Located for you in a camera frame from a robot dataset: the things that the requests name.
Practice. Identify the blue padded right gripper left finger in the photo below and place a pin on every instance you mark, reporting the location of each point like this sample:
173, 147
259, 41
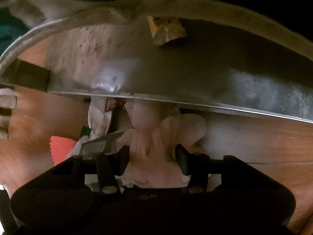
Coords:
109, 166

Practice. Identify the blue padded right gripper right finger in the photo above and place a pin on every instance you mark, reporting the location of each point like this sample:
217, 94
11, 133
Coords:
195, 165

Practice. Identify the pink tissue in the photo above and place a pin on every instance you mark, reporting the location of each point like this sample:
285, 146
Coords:
156, 130

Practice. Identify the green white wrapper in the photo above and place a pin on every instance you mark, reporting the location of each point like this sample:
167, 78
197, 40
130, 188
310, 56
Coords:
107, 121

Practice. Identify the teal zigzag quilt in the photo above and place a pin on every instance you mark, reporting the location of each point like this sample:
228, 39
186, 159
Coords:
47, 17

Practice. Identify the metal bed frame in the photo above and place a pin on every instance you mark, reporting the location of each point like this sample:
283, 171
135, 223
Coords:
214, 66

